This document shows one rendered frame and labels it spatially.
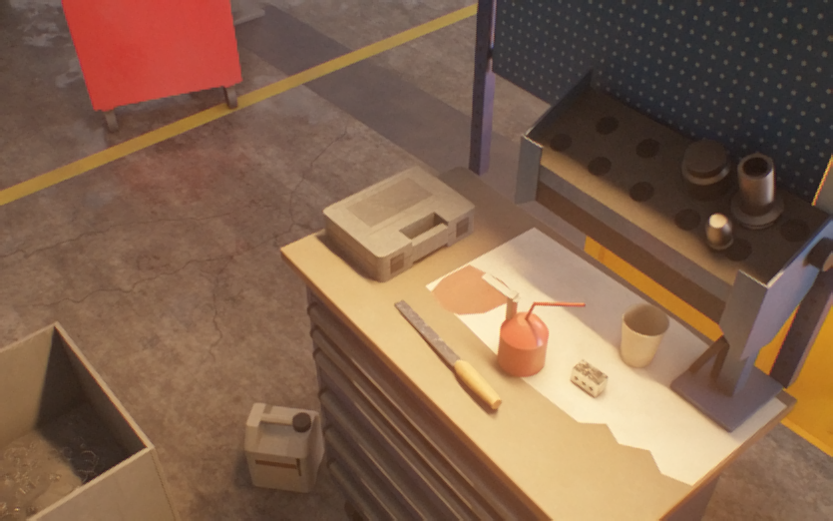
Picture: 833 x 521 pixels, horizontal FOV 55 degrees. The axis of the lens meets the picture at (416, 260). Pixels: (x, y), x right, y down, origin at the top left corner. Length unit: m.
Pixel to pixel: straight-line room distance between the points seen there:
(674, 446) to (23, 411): 1.68
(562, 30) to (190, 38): 2.53
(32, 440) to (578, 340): 1.51
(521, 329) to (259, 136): 2.63
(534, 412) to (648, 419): 0.19
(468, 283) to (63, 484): 1.18
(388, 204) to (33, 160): 2.55
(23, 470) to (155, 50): 2.11
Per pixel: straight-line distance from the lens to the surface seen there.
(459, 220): 1.68
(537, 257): 1.69
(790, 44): 1.31
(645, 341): 1.45
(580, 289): 1.63
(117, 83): 3.92
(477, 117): 1.83
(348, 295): 1.60
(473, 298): 1.56
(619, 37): 1.49
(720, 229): 1.26
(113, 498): 1.97
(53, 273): 3.34
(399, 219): 1.66
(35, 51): 4.98
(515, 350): 1.41
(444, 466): 1.53
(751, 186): 1.24
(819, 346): 2.40
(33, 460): 2.35
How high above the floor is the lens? 2.05
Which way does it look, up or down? 41 degrees down
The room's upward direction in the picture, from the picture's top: straight up
